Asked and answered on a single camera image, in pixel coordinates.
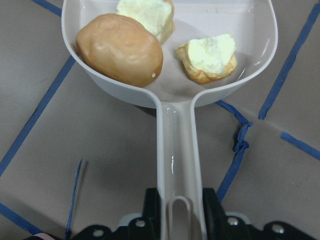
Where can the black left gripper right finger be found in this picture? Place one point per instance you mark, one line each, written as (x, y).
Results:
(234, 226)

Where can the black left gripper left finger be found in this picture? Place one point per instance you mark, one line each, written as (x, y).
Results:
(146, 226)

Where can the yellow torn bread chunk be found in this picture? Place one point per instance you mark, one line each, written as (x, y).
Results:
(208, 59)

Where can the brown bread roll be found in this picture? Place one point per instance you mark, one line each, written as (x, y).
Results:
(120, 48)

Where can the white plastic dustpan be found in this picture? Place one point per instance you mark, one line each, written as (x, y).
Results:
(252, 24)

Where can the yellow bread piece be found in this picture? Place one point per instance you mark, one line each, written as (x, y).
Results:
(155, 15)

